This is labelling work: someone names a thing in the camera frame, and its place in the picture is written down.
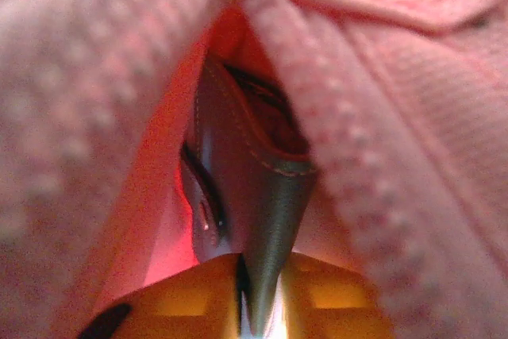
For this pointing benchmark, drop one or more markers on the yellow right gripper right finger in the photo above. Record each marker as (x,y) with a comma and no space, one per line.
(329,303)

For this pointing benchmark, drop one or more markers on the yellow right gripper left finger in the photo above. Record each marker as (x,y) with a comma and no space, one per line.
(186,303)

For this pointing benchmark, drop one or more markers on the dark blue notebook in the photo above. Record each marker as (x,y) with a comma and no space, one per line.
(254,180)

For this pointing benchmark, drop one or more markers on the pink backpack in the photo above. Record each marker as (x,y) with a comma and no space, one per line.
(397,116)

